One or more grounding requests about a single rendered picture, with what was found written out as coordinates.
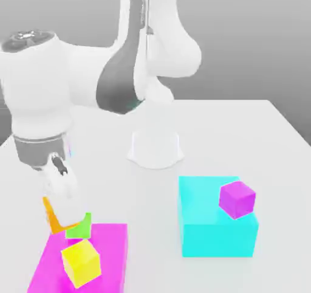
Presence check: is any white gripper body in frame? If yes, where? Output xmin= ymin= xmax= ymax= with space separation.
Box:
xmin=42 ymin=168 xmax=86 ymax=227

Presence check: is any small orange cube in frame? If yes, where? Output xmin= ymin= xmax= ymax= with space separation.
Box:
xmin=42 ymin=196 xmax=83 ymax=235

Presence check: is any small green cube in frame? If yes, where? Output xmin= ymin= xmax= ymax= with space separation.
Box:
xmin=64 ymin=212 xmax=92 ymax=241

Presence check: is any small yellow cube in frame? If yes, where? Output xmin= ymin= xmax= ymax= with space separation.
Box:
xmin=60 ymin=238 xmax=102 ymax=289

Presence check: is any small purple cube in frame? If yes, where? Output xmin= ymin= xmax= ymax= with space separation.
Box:
xmin=218 ymin=180 xmax=257 ymax=221

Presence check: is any large magenta box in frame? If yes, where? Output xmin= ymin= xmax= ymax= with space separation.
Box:
xmin=26 ymin=222 xmax=129 ymax=293

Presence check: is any large cyan box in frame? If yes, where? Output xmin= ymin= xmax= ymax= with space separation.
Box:
xmin=178 ymin=175 xmax=260 ymax=259

